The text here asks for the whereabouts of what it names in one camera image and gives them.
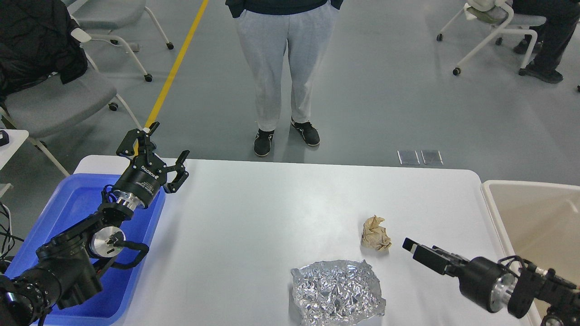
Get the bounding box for white side table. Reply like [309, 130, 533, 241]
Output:
[0, 129, 29, 169]

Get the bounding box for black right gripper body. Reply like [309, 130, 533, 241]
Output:
[444, 256, 516, 313]

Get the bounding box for black cables left edge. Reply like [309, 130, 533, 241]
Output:
[0, 201, 24, 272]

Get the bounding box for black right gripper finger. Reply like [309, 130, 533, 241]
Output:
[402, 238, 463, 260]
[411, 244, 455, 276]

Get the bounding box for beige plastic bin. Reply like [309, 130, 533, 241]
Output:
[480, 180, 580, 326]

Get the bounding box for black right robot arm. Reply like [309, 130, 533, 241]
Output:
[402, 239, 580, 326]

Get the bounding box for aluminium foil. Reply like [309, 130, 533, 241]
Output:
[290, 260, 386, 326]

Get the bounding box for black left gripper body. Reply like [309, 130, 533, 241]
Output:
[112, 155, 167, 209]

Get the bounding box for seated person dark clothes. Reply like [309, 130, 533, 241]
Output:
[512, 0, 580, 83]

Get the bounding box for grey chair with black jacket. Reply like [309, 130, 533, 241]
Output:
[0, 0, 124, 176]

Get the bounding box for standing person grey trousers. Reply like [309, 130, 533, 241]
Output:
[225, 0, 344, 157]

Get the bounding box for metal floor plate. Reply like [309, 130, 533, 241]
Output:
[397, 150, 421, 166]
[421, 150, 444, 166]

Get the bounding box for crumpled brown paper ball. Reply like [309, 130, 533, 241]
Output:
[360, 215, 392, 252]

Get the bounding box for right metal floor plate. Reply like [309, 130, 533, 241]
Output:
[421, 150, 444, 166]

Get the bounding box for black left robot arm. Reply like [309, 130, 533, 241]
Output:
[1, 121, 189, 326]

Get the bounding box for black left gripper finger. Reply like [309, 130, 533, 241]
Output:
[163, 150, 190, 193]
[116, 121, 160, 160]

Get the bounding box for left metal floor plate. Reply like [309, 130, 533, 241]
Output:
[397, 150, 421, 166]

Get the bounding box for white chair right background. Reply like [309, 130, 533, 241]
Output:
[436, 0, 546, 76]

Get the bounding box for white grey office chair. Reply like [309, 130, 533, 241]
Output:
[72, 0, 174, 82]

